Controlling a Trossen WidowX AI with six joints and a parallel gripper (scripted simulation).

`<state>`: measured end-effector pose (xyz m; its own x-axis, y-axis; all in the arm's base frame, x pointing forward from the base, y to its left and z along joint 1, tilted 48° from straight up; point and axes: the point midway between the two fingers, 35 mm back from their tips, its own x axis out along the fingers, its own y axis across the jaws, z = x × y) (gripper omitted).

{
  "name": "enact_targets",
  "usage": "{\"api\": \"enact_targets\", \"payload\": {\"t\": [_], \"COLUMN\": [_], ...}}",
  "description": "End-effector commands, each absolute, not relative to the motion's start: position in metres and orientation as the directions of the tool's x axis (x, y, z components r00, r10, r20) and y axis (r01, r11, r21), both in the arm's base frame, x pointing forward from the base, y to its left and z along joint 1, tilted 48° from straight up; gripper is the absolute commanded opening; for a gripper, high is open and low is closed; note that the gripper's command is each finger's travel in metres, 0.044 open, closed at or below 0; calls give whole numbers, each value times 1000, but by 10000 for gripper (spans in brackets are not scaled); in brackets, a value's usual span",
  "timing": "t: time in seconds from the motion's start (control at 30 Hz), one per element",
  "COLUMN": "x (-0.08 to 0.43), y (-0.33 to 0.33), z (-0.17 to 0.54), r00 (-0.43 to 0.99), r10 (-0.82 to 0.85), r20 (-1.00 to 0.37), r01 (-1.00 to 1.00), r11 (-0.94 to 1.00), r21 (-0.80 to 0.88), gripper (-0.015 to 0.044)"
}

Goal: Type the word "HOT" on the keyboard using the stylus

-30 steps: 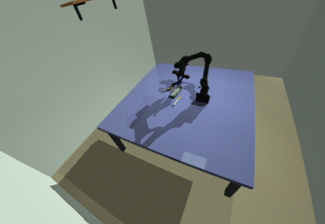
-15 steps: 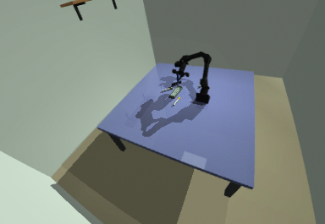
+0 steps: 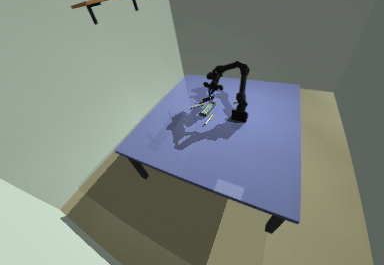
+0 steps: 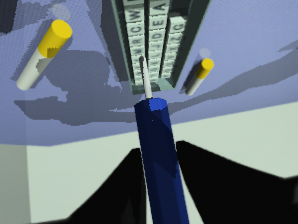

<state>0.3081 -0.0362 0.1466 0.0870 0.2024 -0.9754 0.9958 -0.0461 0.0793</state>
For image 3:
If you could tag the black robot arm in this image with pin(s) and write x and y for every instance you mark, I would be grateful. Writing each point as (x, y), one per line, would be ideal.
(244, 70)

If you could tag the dark grey keyboard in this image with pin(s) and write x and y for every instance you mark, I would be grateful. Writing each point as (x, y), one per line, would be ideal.
(206, 110)

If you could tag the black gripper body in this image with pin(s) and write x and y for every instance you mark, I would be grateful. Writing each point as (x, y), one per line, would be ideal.
(214, 82)

